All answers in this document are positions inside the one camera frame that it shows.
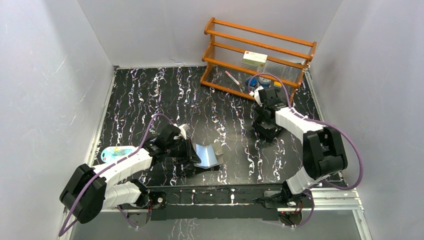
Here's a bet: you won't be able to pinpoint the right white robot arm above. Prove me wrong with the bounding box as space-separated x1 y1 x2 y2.
249 86 348 207

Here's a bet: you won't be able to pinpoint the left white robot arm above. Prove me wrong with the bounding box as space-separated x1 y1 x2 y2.
59 124 201 224

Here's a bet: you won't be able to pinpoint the black plastic card box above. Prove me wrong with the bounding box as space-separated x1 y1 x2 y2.
252 117 283 143

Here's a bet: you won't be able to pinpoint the blue white round can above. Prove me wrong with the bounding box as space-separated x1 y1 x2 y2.
258 77 272 88

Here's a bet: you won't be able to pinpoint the yellow black small block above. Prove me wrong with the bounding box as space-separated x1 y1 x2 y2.
273 81 282 89

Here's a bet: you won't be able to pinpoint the blue small cube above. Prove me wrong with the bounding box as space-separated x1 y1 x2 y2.
246 76 258 88

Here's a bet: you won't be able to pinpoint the white green carton box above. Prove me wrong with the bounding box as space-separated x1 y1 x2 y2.
242 51 268 67

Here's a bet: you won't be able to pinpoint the orange wooden shelf rack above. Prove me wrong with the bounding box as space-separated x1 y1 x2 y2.
200 17 318 101

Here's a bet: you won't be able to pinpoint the red white pen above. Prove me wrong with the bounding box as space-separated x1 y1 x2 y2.
225 70 241 86

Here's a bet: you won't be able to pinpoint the white blue blister pack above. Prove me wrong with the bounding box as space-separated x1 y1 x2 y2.
100 145 137 163

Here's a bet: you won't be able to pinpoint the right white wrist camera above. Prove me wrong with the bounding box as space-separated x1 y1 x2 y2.
249 86 264 99

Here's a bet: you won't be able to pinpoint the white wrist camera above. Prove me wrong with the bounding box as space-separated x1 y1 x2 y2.
249 86 264 99
178 123 189 140

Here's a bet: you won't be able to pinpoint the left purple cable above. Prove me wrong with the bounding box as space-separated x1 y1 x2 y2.
58 113 176 237

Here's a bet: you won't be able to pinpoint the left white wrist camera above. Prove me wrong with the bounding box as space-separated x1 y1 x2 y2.
178 123 189 140

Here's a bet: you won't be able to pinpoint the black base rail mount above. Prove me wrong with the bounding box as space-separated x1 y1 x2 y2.
117 182 316 226

